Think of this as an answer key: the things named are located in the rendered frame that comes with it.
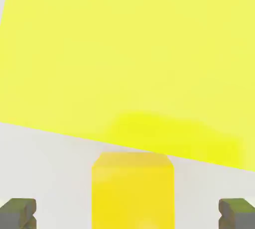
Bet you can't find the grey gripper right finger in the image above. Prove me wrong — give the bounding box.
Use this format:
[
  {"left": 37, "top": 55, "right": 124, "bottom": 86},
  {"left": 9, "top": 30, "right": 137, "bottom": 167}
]
[{"left": 218, "top": 198, "right": 255, "bottom": 229}]

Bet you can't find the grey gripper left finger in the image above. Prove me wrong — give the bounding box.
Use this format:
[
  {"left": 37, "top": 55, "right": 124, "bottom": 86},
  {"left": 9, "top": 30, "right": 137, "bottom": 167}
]
[{"left": 0, "top": 198, "right": 37, "bottom": 229}]

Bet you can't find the small yellow cube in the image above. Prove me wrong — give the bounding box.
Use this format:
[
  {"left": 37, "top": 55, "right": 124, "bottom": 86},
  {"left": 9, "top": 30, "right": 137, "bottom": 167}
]
[{"left": 91, "top": 151, "right": 175, "bottom": 229}]

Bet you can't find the large yellow box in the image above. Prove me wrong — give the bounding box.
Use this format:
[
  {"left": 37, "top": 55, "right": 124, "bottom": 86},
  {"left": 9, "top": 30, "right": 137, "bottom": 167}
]
[{"left": 0, "top": 0, "right": 255, "bottom": 171}]

